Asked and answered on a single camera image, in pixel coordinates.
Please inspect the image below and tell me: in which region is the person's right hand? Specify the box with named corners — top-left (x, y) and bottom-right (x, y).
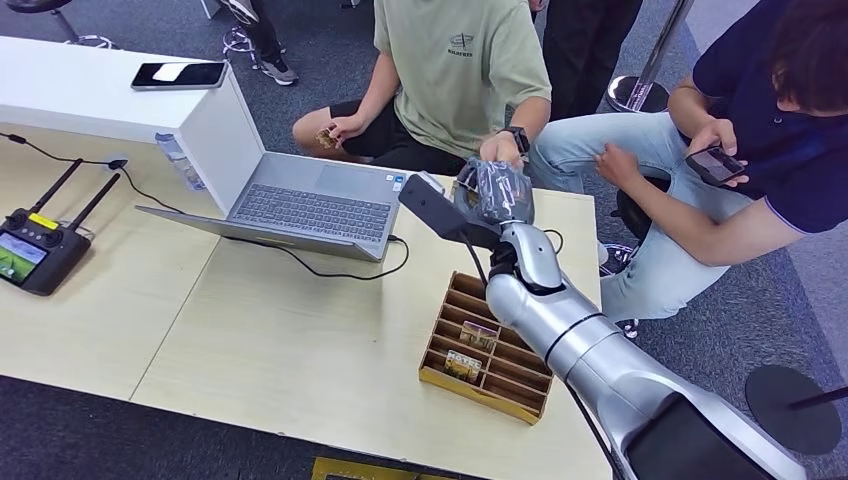
top-left (324, 112), bottom-right (370, 148)
top-left (685, 117), bottom-right (750, 188)

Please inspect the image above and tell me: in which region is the person's left hand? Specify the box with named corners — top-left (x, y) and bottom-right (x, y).
top-left (478, 132), bottom-right (525, 171)
top-left (594, 142), bottom-right (644, 190)

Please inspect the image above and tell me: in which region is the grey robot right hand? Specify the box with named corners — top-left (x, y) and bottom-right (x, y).
top-left (453, 157), bottom-right (536, 227)

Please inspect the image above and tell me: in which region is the person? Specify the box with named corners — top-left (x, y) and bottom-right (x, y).
top-left (526, 0), bottom-right (848, 326)
top-left (291, 0), bottom-right (552, 177)
top-left (218, 0), bottom-right (299, 87)
top-left (527, 0), bottom-right (644, 122)

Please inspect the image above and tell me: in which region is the card with picture print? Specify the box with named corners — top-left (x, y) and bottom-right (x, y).
top-left (458, 320), bottom-right (500, 352)

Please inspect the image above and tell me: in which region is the card with hotel print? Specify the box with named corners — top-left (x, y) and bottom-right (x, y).
top-left (442, 349), bottom-right (484, 386)

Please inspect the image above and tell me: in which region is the wooden card organizer box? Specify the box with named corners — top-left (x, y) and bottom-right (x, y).
top-left (418, 270), bottom-right (554, 427)

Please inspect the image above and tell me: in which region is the black smartwatch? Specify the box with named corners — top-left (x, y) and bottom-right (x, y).
top-left (502, 125), bottom-right (531, 155)

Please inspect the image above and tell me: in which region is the black smartphone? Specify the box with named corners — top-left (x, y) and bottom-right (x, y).
top-left (684, 145), bottom-right (747, 188)
top-left (130, 60), bottom-right (229, 91)

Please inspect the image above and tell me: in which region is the black stool with chrome base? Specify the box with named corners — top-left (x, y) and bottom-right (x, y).
top-left (598, 175), bottom-right (670, 340)
top-left (5, 0), bottom-right (121, 51)

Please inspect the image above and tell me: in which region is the chrome stanchion pole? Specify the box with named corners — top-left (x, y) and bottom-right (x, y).
top-left (606, 0), bottom-right (696, 114)

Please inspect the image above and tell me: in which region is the silver laptop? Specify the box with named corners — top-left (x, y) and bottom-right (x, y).
top-left (135, 152), bottom-right (409, 264)

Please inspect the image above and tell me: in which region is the chrome stool base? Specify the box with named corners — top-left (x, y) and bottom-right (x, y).
top-left (221, 25), bottom-right (287, 71)

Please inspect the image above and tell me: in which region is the clear water bottle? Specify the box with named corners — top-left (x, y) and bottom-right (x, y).
top-left (154, 132), bottom-right (208, 193)

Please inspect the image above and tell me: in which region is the white cabinet box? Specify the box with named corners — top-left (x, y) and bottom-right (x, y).
top-left (0, 34), bottom-right (266, 215)

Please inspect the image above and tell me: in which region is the black round stand base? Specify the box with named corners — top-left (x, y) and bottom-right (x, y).
top-left (745, 364), bottom-right (848, 457)

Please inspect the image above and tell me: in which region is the black remote controller with antennas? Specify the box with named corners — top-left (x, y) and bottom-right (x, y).
top-left (0, 157), bottom-right (123, 297)

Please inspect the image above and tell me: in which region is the dark grey wrist camera box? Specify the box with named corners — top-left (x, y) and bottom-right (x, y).
top-left (397, 173), bottom-right (505, 252)

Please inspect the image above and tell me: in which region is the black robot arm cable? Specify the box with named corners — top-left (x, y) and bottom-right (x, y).
top-left (566, 382), bottom-right (623, 480)
top-left (458, 231), bottom-right (492, 287)

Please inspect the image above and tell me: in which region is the black laptop cable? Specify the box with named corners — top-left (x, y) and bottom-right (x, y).
top-left (225, 233), bottom-right (412, 282)

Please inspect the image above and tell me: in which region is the black cable with round connector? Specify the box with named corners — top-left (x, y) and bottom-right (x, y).
top-left (0, 132), bottom-right (187, 217)

